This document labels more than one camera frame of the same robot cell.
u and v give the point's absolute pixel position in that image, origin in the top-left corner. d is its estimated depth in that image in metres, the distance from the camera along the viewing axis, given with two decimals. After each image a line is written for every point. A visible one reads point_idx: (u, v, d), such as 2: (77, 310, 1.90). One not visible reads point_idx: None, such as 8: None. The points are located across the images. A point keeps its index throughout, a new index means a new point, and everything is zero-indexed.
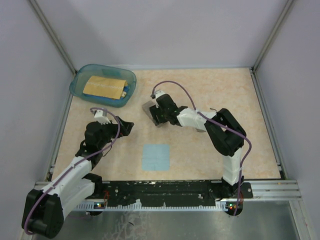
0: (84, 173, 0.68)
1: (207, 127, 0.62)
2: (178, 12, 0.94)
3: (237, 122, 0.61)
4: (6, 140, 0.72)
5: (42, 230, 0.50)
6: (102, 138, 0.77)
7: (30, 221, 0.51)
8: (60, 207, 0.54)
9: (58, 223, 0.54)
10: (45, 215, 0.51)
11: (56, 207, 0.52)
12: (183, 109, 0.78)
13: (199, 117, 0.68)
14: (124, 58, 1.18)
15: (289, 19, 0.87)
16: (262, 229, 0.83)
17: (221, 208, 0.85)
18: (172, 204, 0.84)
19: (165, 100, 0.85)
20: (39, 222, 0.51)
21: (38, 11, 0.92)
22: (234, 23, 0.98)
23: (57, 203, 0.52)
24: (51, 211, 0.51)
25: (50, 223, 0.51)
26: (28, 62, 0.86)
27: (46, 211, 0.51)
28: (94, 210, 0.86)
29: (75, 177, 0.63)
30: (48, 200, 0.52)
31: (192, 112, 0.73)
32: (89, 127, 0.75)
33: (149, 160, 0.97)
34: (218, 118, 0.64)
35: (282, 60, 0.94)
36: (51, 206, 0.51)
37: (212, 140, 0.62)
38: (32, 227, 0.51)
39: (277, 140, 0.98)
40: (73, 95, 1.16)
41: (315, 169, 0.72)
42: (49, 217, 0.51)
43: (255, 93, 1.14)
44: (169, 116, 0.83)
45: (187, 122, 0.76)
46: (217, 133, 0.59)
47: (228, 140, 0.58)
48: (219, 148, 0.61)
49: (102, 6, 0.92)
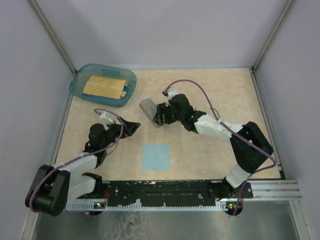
0: (89, 167, 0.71)
1: (232, 142, 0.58)
2: (178, 12, 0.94)
3: (265, 138, 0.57)
4: (6, 140, 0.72)
5: (47, 205, 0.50)
6: (105, 139, 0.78)
7: (35, 196, 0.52)
8: (67, 186, 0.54)
9: (62, 203, 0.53)
10: (53, 188, 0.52)
11: (64, 182, 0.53)
12: (202, 115, 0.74)
13: (223, 128, 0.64)
14: (124, 58, 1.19)
15: (289, 19, 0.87)
16: (262, 229, 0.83)
17: (221, 208, 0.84)
18: (172, 204, 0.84)
19: (183, 101, 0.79)
20: (44, 198, 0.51)
21: (38, 11, 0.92)
22: (234, 23, 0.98)
23: (66, 180, 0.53)
24: (60, 185, 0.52)
25: (56, 197, 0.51)
26: (28, 62, 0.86)
27: (55, 185, 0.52)
28: (94, 210, 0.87)
29: (82, 166, 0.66)
30: (58, 175, 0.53)
31: (214, 121, 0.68)
32: (93, 129, 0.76)
33: (149, 160, 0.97)
34: (244, 132, 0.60)
35: (282, 60, 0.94)
36: (60, 180, 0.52)
37: (236, 155, 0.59)
38: (37, 202, 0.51)
39: (278, 140, 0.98)
40: (73, 95, 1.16)
41: (315, 169, 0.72)
42: (56, 191, 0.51)
43: (255, 93, 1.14)
44: (186, 122, 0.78)
45: (205, 131, 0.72)
46: (245, 149, 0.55)
47: (254, 156, 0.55)
48: (242, 164, 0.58)
49: (102, 6, 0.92)
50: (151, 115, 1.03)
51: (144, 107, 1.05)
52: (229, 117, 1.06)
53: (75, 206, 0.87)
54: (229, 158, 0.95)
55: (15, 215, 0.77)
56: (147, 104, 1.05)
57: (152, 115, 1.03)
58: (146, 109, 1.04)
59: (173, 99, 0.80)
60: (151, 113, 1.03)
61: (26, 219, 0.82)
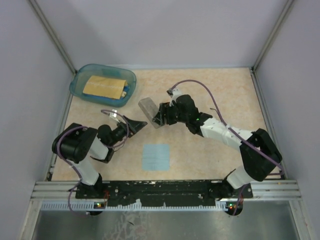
0: (99, 155, 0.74)
1: (242, 150, 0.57)
2: (178, 12, 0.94)
3: (274, 146, 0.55)
4: (6, 140, 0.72)
5: (76, 143, 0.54)
6: (113, 139, 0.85)
7: (65, 137, 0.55)
8: (91, 141, 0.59)
9: (85, 151, 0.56)
10: (82, 135, 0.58)
11: (93, 133, 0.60)
12: (209, 119, 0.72)
13: (231, 134, 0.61)
14: (124, 57, 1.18)
15: (290, 18, 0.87)
16: (262, 229, 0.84)
17: (221, 208, 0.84)
18: (172, 204, 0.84)
19: (189, 103, 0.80)
20: (72, 140, 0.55)
21: (38, 11, 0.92)
22: (235, 23, 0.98)
23: (93, 134, 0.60)
24: (89, 133, 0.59)
25: (84, 140, 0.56)
26: (28, 62, 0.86)
27: (85, 133, 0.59)
28: (94, 210, 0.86)
29: (97, 146, 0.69)
30: (88, 128, 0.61)
31: (222, 126, 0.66)
32: (101, 129, 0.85)
33: (149, 160, 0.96)
34: (253, 139, 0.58)
35: (282, 60, 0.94)
36: (90, 131, 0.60)
37: (244, 162, 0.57)
38: (66, 142, 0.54)
39: (277, 140, 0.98)
40: (73, 95, 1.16)
41: (315, 169, 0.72)
42: (84, 137, 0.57)
43: (255, 93, 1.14)
44: (191, 124, 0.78)
45: (211, 134, 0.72)
46: (254, 158, 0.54)
47: (263, 165, 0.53)
48: (251, 171, 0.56)
49: (102, 6, 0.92)
50: (151, 115, 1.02)
51: (144, 107, 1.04)
52: (229, 117, 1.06)
53: (76, 206, 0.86)
54: (229, 158, 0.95)
55: (15, 215, 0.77)
56: (147, 103, 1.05)
57: (152, 115, 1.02)
58: (146, 108, 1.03)
59: (178, 100, 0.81)
60: (152, 113, 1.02)
61: (26, 219, 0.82)
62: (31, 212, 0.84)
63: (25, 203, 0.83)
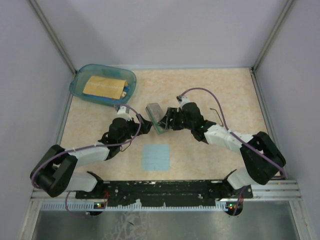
0: (98, 158, 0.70)
1: (243, 152, 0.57)
2: (178, 12, 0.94)
3: (277, 150, 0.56)
4: (5, 140, 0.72)
5: (47, 185, 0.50)
6: (124, 134, 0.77)
7: (39, 173, 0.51)
8: (72, 171, 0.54)
9: (62, 187, 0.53)
10: (57, 171, 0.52)
11: (70, 168, 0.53)
12: (213, 125, 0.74)
13: (233, 138, 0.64)
14: (124, 58, 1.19)
15: (289, 18, 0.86)
16: (262, 229, 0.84)
17: (221, 208, 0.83)
18: (172, 204, 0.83)
19: (193, 111, 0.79)
20: (45, 178, 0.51)
21: (38, 12, 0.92)
22: (234, 24, 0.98)
23: (73, 165, 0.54)
24: (65, 169, 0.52)
25: (58, 179, 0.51)
26: (28, 63, 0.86)
27: (60, 167, 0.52)
28: (94, 210, 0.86)
29: (92, 155, 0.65)
30: (66, 158, 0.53)
31: (223, 131, 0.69)
32: (115, 121, 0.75)
33: (149, 160, 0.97)
34: (255, 142, 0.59)
35: (282, 59, 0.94)
36: (66, 165, 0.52)
37: (246, 165, 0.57)
38: (39, 180, 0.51)
39: (278, 140, 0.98)
40: (73, 95, 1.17)
41: (315, 169, 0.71)
42: (59, 174, 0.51)
43: (255, 93, 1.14)
44: (196, 131, 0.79)
45: (215, 140, 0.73)
46: (255, 160, 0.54)
47: (266, 168, 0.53)
48: (253, 175, 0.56)
49: (101, 7, 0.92)
50: (156, 118, 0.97)
51: (151, 111, 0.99)
52: (229, 117, 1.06)
53: (75, 206, 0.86)
54: (229, 158, 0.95)
55: (14, 216, 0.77)
56: (154, 108, 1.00)
57: (157, 119, 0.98)
58: (152, 112, 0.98)
59: (184, 107, 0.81)
60: (157, 117, 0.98)
61: (26, 220, 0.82)
62: (31, 212, 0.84)
63: (25, 203, 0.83)
